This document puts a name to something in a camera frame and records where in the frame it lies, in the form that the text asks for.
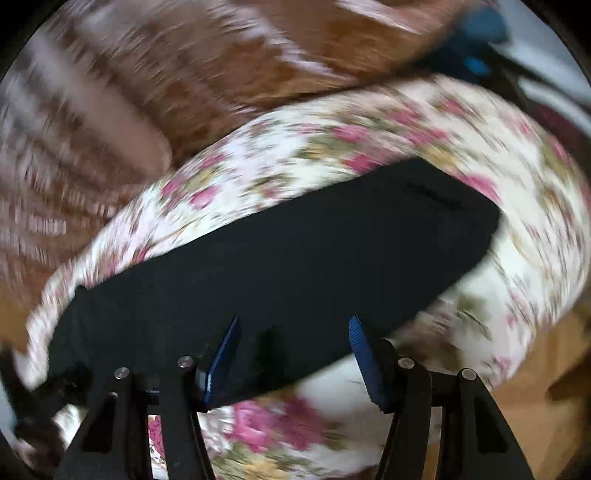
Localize black pants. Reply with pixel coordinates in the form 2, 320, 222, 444
48, 158, 502, 412

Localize dark blue object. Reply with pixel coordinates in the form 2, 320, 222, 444
433, 6, 509, 80

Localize brown floral curtain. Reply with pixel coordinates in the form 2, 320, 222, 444
0, 0, 465, 298

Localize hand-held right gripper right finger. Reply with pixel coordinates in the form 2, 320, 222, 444
348, 315, 523, 480

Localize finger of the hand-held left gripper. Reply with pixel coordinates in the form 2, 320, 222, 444
31, 366, 94, 408

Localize floral bed sheet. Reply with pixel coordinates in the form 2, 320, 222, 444
25, 75, 591, 480

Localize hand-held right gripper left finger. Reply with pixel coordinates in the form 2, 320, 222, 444
55, 315, 242, 480

